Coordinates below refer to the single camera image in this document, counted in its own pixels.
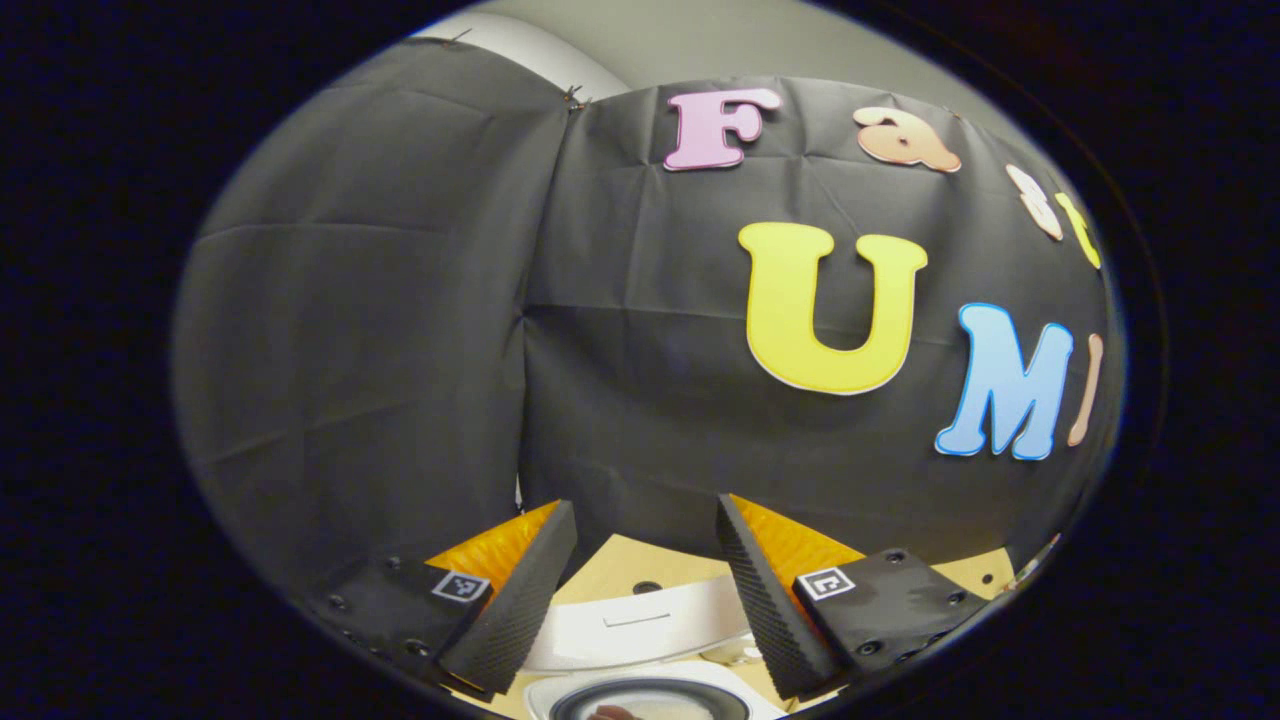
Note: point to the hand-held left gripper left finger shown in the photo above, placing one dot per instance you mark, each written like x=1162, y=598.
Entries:
x=515, y=610

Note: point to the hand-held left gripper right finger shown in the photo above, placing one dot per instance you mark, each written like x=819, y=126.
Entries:
x=765, y=610

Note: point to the white rice cooker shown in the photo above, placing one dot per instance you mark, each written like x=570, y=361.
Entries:
x=640, y=630

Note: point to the black backdrop cloth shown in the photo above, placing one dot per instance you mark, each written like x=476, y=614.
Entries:
x=400, y=300

